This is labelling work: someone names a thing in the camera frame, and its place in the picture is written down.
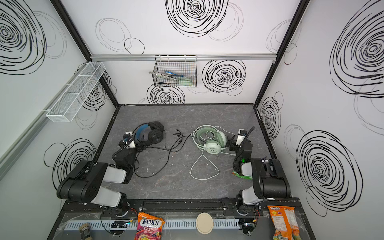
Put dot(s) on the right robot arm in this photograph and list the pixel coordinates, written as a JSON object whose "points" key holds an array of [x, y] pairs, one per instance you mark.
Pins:
{"points": [[269, 181]]}

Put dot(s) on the aluminium wall rail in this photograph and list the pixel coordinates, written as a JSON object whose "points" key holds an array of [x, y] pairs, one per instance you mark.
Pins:
{"points": [[183, 57]]}

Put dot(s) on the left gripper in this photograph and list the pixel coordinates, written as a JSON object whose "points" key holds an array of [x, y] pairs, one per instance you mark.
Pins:
{"points": [[137, 144]]}

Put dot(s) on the white slotted cable duct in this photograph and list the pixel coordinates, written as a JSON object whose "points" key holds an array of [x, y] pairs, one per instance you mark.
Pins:
{"points": [[116, 225]]}

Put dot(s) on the mint green headphones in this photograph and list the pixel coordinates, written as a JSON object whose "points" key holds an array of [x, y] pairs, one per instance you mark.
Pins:
{"points": [[211, 140]]}

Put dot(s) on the orange snack bag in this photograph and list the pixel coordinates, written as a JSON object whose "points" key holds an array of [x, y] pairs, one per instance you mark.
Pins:
{"points": [[285, 222]]}

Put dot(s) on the green item in basket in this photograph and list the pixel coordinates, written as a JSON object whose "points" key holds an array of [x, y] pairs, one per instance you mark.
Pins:
{"points": [[187, 81]]}

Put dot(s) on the round beige lid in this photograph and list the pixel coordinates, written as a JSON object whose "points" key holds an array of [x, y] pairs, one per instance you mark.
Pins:
{"points": [[204, 223]]}

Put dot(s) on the pink Fox's candy bag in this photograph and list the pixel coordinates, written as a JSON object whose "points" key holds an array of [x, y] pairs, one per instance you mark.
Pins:
{"points": [[149, 227]]}

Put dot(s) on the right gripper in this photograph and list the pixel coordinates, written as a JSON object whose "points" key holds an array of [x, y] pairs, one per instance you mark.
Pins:
{"points": [[235, 144]]}

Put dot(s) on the black wire basket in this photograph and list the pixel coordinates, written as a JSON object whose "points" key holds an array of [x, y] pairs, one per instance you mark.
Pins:
{"points": [[167, 72]]}

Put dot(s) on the black blue headphones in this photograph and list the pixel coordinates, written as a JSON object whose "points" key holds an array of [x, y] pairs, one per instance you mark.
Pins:
{"points": [[153, 135]]}

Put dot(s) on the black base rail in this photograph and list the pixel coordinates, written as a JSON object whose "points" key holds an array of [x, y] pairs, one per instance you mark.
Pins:
{"points": [[223, 205]]}

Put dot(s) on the green snack bag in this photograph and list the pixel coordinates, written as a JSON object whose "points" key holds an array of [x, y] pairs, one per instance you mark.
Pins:
{"points": [[242, 176]]}

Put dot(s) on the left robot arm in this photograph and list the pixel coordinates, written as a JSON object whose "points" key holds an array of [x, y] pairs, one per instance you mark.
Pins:
{"points": [[84, 183]]}

